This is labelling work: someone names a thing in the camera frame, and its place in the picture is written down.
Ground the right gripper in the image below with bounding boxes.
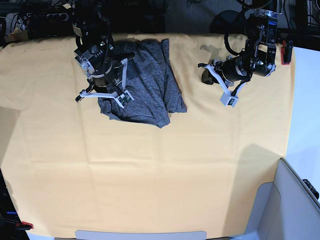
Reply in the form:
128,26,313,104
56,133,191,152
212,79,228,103
75,58,130,109

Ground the grey long-sleeve T-shirt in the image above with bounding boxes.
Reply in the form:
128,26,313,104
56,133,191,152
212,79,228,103
98,38,187,128

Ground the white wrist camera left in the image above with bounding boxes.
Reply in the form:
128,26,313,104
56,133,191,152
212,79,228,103
220,92,239,108

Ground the red clamp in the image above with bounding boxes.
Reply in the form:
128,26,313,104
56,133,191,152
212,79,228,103
14,221,34,231
281,40,294,65

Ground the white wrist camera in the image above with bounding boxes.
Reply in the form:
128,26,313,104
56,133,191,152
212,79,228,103
117,90,134,108
220,92,239,108

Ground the red clamp left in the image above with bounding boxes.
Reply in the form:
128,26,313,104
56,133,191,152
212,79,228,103
14,221,34,231

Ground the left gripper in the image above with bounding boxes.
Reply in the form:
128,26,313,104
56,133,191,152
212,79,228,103
197,56,250,96

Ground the white storage bin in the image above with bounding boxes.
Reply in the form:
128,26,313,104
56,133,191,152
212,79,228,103
242,158,320,240

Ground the black remote on bin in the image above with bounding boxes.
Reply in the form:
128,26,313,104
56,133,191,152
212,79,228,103
302,179,320,200

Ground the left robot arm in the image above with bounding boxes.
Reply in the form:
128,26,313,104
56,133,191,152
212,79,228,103
198,0,281,97

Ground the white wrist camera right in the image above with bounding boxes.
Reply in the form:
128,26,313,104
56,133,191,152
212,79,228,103
117,90,134,108

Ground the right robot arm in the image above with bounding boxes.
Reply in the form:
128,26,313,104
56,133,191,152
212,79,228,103
68,0,135,108

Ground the red clamp right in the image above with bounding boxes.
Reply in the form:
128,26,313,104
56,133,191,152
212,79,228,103
281,40,294,65

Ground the black round base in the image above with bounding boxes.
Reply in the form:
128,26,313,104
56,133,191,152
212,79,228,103
209,10,246,35

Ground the yellow table cloth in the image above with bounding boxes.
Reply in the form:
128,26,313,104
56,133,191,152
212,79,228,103
0,34,296,238

